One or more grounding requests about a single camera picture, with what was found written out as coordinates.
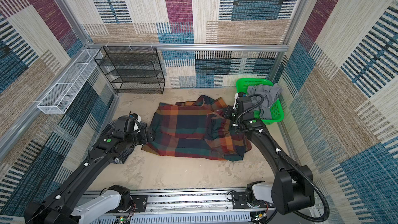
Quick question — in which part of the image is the multicolour plaid long sleeve shirt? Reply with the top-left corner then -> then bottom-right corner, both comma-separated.
142,95 -> 252,162

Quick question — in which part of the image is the grey plaid long sleeve shirt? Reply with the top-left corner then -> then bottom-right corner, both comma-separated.
101,116 -> 148,164

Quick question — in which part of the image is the black corrugated cable conduit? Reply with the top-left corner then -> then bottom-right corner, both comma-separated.
234,93 -> 330,223

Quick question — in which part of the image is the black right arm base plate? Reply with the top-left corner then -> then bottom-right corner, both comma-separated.
229,190 -> 259,209

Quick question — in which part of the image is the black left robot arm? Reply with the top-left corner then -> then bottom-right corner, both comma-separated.
24,114 -> 155,224

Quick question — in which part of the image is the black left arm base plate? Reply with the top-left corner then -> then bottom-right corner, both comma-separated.
126,195 -> 148,214

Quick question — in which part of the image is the white wire mesh tray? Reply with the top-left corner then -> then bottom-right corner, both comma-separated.
37,49 -> 100,115

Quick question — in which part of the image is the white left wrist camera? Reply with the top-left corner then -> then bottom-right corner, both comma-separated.
129,113 -> 142,133

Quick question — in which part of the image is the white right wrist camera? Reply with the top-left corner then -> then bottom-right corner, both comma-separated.
233,92 -> 246,107

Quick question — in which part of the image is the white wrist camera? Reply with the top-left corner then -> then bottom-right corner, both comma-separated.
233,92 -> 246,107
129,113 -> 142,133

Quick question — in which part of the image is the black wire mesh shelf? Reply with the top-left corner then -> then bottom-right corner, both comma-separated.
94,46 -> 165,94

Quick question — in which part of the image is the green plastic basket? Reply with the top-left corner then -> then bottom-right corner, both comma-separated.
236,78 -> 284,125

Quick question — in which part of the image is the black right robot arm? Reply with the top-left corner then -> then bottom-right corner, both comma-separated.
228,93 -> 315,215

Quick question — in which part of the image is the aluminium mounting rail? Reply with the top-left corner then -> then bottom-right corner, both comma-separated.
52,188 -> 330,224

